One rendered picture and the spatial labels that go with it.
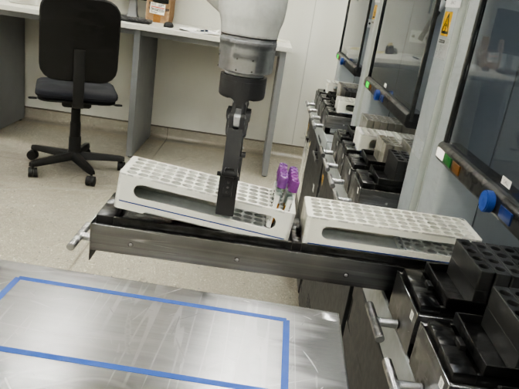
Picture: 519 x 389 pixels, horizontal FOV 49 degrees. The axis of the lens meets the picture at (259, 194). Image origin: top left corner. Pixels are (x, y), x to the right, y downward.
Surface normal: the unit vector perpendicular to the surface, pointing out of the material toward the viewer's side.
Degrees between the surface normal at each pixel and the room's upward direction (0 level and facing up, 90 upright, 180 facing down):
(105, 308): 0
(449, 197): 90
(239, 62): 90
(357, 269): 90
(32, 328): 0
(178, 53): 90
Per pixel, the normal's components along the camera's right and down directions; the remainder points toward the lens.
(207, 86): -0.03, 0.33
